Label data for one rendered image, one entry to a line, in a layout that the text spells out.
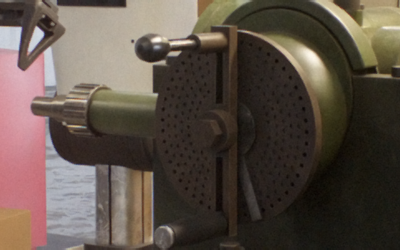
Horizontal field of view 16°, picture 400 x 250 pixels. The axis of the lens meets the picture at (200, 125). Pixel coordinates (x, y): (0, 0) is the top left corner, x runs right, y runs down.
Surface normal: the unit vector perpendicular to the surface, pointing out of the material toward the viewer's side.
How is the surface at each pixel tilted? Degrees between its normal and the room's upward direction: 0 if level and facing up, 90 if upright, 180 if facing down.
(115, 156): 125
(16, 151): 90
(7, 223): 90
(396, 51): 48
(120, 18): 90
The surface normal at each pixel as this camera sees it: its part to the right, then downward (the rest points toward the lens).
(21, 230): 0.91, 0.05
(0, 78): 0.58, 0.10
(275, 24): -0.59, 0.10
